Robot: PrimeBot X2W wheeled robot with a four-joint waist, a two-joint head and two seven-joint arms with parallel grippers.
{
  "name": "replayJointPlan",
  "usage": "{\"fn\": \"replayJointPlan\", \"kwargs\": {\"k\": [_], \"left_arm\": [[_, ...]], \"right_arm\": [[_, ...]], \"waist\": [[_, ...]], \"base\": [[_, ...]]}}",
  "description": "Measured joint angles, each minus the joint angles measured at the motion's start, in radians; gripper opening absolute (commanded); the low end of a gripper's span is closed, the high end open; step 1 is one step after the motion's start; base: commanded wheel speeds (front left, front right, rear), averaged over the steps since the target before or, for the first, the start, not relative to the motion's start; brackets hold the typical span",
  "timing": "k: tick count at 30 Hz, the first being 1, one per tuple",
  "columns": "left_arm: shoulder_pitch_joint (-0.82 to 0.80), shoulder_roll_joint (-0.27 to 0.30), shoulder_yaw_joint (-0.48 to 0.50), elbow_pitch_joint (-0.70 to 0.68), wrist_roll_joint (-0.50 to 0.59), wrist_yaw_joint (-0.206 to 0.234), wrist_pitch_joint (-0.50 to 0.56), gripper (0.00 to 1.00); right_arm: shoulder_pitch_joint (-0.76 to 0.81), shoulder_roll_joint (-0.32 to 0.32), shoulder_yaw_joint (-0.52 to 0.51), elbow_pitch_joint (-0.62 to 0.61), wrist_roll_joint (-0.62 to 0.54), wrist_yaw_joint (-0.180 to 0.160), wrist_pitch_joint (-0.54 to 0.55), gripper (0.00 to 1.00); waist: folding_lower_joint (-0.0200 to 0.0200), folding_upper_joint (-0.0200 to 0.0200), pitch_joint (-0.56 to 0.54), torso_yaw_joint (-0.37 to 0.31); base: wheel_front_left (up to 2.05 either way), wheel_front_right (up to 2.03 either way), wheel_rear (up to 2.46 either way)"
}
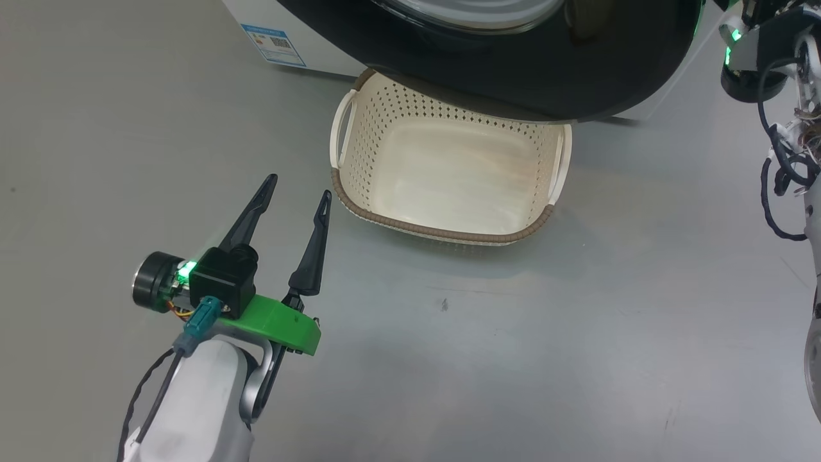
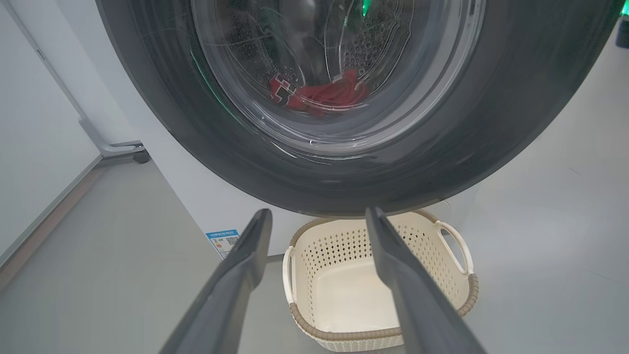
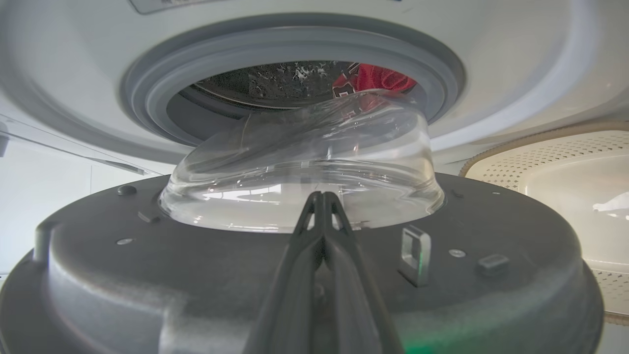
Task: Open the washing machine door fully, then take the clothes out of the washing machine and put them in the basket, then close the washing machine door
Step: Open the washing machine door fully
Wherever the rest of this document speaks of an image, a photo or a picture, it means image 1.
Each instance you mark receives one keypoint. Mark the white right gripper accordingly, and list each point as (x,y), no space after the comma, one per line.
(750,54)

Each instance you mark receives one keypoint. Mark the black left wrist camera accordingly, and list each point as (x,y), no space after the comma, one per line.
(221,279)

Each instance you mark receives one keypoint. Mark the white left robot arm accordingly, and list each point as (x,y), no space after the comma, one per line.
(199,404)

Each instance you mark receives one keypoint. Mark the cream perforated laundry basket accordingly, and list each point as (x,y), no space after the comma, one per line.
(449,173)

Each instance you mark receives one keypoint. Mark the blue energy label sticker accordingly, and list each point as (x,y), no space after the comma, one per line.
(274,45)

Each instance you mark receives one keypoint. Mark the black glass washing machine door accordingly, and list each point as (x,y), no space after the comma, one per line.
(513,70)

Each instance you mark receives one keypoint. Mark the white washing machine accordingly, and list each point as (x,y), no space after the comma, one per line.
(308,32)

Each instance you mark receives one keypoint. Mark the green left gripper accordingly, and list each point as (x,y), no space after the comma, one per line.
(282,324)

